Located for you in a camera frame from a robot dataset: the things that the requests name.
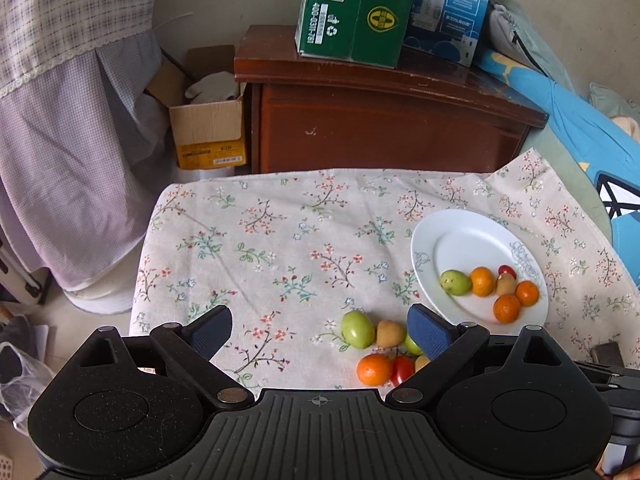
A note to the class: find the white round base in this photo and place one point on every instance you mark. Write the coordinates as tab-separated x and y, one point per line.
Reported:
100	297

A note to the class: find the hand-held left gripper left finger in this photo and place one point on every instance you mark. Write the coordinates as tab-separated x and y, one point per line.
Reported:
212	332

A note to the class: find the white and black frame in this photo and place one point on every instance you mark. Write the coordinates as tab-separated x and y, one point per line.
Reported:
20	275

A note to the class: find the checkered cloth with lace trim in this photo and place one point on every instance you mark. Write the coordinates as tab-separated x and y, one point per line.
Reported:
65	15

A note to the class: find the cardboard box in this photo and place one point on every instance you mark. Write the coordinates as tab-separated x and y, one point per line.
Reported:
205	125

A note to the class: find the large mandarin orange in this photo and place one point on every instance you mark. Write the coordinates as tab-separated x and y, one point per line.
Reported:
506	308

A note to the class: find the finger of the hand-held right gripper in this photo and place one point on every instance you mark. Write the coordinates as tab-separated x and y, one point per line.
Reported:
607	352

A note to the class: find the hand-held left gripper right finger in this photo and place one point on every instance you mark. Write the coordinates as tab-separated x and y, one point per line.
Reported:
430	332

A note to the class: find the blue printed blanket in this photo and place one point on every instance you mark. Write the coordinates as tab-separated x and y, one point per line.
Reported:
575	105

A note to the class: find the clear plastic bag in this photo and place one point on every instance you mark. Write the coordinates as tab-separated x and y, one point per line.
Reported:
22	385

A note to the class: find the floral tablecloth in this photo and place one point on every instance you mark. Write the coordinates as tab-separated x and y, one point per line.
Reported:
280	240

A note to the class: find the tan longan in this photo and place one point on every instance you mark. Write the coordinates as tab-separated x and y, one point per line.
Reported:
390	334
421	362
505	286

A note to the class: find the brown wooden nightstand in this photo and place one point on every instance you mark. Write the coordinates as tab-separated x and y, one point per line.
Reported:
375	120

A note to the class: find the blue and white carton box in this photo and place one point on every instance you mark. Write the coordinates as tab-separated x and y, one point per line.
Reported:
450	10

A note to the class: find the purple waffle cloth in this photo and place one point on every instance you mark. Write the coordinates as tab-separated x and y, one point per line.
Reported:
75	160

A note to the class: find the red cherry tomato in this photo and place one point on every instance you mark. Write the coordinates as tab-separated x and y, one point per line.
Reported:
506	270
401	371

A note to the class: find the grey zippered pillow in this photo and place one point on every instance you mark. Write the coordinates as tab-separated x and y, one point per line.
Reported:
525	35

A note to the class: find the green carton box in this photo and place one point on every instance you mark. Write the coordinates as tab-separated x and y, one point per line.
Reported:
350	10

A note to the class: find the white cloth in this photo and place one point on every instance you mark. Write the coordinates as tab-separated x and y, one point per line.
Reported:
212	85

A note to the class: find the small spotted green tomato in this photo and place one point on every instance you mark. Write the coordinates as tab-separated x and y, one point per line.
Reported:
455	282

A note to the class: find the white plate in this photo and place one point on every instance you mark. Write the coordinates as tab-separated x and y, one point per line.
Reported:
465	245

